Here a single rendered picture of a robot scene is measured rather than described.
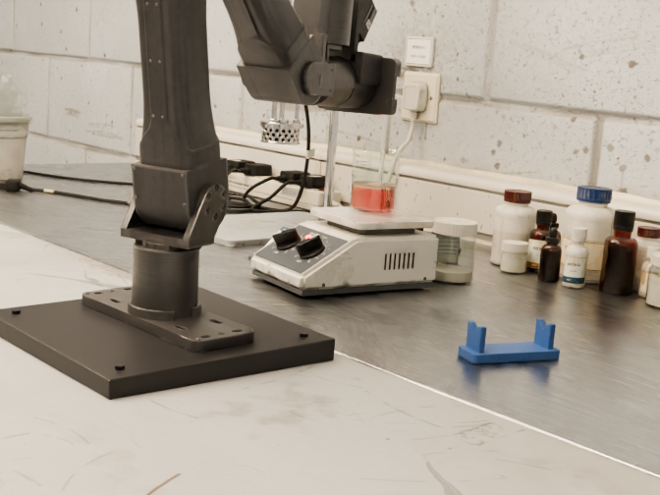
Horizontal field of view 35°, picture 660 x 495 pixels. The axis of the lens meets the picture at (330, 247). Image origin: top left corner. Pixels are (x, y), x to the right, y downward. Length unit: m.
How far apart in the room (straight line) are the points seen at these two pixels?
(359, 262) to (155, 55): 0.42
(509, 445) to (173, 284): 0.35
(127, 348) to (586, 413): 0.40
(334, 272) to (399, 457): 0.50
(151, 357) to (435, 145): 1.03
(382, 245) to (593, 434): 0.49
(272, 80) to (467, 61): 0.74
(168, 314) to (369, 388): 0.20
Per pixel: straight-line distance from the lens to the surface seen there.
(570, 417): 0.92
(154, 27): 0.97
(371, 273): 1.29
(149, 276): 0.99
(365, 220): 1.29
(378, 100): 1.27
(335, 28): 1.19
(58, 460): 0.75
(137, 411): 0.85
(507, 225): 1.55
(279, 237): 1.32
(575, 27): 1.68
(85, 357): 0.92
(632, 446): 0.87
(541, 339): 1.09
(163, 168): 0.99
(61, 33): 2.99
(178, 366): 0.90
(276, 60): 1.09
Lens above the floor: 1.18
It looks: 10 degrees down
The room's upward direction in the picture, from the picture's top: 4 degrees clockwise
